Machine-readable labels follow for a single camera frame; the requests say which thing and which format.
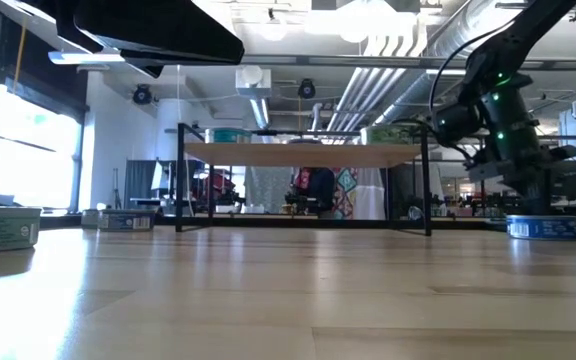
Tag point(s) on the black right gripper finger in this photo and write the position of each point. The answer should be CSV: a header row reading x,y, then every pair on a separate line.
x,y
542,195
524,200

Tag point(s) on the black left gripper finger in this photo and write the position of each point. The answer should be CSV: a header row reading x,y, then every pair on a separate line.
x,y
93,45
168,30

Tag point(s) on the silver-lid teal-label can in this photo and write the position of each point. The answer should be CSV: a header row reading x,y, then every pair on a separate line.
x,y
228,136

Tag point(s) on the gold-lid green-label can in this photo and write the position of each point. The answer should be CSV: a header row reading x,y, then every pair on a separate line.
x,y
385,136
3,230

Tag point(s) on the silver-lid blue-label barcode can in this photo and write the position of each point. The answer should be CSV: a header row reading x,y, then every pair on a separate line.
x,y
128,221

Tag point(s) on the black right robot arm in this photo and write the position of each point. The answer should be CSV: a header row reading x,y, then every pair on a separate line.
x,y
513,115

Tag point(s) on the wooden shelf black metal legs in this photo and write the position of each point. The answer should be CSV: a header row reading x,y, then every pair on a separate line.
x,y
298,155

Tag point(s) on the long white ceiling light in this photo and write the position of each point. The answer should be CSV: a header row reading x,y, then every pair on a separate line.
x,y
68,59

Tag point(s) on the black computer monitor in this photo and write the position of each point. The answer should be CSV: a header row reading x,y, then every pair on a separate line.
x,y
575,180

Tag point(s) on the black round ceiling speaker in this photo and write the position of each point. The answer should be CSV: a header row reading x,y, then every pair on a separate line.
x,y
142,95
306,89

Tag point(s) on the white round column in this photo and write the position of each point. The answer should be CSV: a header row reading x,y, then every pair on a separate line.
x,y
168,125

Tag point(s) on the bright window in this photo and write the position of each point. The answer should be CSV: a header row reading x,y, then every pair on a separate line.
x,y
33,150

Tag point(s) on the grey curtain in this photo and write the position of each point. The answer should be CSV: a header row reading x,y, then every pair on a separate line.
x,y
140,182

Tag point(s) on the white ceiling pipe bundle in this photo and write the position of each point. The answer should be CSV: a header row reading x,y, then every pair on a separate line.
x,y
363,85

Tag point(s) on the grey ceiling beam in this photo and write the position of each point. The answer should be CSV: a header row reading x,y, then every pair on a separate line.
x,y
348,61

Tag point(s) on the grey patterned cloth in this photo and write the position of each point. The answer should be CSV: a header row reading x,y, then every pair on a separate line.
x,y
268,190

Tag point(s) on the white square duct box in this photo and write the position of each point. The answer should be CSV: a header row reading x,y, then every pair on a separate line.
x,y
253,82

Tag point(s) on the silver ventilation duct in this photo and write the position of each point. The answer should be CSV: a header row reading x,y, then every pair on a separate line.
x,y
448,45

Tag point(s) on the black metal table frame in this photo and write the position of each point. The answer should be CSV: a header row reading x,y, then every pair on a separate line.
x,y
293,223

